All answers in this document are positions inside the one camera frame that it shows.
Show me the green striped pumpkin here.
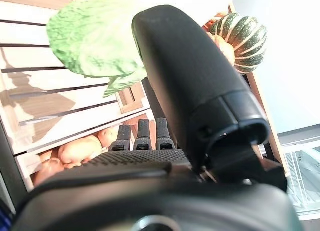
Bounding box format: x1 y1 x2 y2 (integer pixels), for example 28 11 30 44
208 12 268 75

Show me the green white napa cabbage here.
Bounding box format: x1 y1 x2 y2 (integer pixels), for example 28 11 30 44
46 0 151 99

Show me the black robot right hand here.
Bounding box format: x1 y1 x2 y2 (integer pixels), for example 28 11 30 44
11 4 303 231

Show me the tan potato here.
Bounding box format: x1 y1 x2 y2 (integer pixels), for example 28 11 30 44
32 158 65 186
57 135 103 170
97 127 120 148

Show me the blue plastic shopping basket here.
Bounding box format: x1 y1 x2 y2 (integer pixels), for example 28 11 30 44
0 205 13 231

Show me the wooden slatted crate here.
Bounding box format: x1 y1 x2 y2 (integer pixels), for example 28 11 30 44
0 0 292 217
0 0 157 157
13 120 121 192

